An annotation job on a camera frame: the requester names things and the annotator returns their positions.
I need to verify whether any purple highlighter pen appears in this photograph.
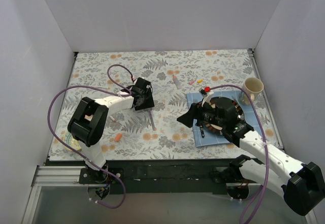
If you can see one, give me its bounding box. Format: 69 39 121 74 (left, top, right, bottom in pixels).
149 110 156 131

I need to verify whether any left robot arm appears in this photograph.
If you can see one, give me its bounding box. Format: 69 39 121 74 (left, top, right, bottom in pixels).
68 78 154 183

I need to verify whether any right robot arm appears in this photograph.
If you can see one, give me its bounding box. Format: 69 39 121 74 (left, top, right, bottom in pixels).
177 97 324 216

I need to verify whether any brown striped plate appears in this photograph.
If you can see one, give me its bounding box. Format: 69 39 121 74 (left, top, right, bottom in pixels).
200 96 245 137

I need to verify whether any blue checkered placemat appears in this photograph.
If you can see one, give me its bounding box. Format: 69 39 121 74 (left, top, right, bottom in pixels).
186 89 261 147

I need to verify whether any cream mug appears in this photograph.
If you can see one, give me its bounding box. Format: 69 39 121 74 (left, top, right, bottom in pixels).
239 77 264 105

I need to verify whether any patterned small bowl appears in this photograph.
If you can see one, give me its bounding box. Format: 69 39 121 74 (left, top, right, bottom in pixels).
63 132 82 151

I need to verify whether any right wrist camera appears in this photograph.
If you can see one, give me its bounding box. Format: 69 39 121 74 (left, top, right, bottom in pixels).
199 86 214 107

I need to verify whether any black handled fork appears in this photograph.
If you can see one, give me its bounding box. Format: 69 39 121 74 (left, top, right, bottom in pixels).
196 120 205 138

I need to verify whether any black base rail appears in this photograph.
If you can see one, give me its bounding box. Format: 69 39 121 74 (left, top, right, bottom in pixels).
43 159 270 194

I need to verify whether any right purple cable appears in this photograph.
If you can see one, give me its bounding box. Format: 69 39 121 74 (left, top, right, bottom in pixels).
209 84 270 223

